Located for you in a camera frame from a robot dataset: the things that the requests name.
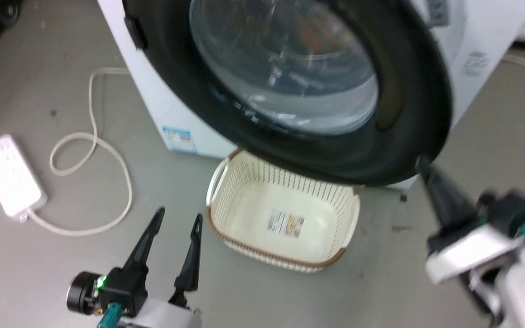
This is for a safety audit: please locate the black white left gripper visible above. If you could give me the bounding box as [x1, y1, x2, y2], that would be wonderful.
[66, 206, 203, 328]

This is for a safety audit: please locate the beige power strip cable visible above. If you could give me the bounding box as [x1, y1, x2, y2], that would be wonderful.
[25, 67, 133, 237]

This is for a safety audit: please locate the cream plastic laundry basket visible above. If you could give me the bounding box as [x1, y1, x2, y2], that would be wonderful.
[206, 149, 361, 273]

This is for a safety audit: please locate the white power strip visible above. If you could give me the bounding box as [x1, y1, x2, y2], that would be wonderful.
[0, 134, 48, 222]

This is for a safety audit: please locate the teal left gripper cable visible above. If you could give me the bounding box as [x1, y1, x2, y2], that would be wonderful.
[97, 302, 123, 328]

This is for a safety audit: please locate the white front-load washing machine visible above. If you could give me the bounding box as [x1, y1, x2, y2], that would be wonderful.
[97, 0, 525, 191]

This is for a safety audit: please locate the round black glass washer door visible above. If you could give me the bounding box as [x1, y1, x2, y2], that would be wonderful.
[121, 0, 453, 186]

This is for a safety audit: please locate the blue energy label sticker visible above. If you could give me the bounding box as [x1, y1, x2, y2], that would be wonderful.
[162, 126, 197, 154]

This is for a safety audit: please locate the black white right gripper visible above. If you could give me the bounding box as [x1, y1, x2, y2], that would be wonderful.
[417, 156, 525, 285]

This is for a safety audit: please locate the black caster wheel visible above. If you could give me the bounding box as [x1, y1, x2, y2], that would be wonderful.
[0, 0, 22, 24]

